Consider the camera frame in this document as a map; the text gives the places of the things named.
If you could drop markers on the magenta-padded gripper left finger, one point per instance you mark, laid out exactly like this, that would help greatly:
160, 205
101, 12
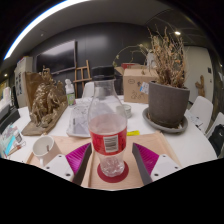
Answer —
79, 160

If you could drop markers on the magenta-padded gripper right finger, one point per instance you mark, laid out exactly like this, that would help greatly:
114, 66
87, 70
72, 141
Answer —
145, 160

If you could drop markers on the clear red-label drink bottle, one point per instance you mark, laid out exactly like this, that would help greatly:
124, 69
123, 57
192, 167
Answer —
108, 133

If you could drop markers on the small yellow item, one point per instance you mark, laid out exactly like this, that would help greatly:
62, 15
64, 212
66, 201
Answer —
133, 133

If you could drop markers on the flat round red coaster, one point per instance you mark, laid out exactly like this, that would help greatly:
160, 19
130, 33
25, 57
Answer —
115, 179

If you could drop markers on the grey plant saucer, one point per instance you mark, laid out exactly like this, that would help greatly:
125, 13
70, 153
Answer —
166, 129

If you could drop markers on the printed newspaper sheet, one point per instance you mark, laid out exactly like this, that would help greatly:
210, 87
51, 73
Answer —
78, 121

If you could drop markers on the white ceramic mug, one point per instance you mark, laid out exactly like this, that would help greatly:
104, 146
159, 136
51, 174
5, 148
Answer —
41, 146

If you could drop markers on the small white cup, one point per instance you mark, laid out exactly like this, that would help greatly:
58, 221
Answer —
129, 111

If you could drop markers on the dry plant in grey pot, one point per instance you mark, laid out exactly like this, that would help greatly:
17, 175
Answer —
168, 103

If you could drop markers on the white paper sheet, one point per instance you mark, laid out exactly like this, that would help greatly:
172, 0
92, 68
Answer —
193, 118

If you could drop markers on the white green-label spray bottle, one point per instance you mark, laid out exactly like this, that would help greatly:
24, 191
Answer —
70, 96

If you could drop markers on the small paint jar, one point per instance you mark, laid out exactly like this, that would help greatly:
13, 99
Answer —
18, 137

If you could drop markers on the golden relief sculpture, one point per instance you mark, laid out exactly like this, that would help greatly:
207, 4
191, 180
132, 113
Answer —
46, 103

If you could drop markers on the white chair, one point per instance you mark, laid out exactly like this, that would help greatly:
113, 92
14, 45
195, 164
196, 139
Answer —
218, 121
87, 90
201, 110

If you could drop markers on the black backpack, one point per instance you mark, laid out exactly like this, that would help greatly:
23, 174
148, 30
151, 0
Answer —
217, 145

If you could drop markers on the brown cardboard box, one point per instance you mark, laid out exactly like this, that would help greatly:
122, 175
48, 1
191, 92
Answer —
135, 86

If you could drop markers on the black foam block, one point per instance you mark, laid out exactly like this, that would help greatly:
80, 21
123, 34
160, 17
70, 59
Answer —
8, 120

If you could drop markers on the wooden easel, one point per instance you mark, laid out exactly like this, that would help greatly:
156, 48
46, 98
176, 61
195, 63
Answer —
82, 76

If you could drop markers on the red box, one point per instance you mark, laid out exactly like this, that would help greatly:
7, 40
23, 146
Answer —
128, 66

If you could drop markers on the round ceiling spotlight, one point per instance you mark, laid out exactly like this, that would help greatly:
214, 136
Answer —
177, 33

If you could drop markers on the ceiling strip light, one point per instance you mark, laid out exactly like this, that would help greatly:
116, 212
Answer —
36, 20

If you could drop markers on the wooden wall figure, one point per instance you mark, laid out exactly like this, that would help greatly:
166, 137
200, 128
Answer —
200, 86

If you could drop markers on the black wall screen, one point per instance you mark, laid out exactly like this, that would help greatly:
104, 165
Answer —
56, 58

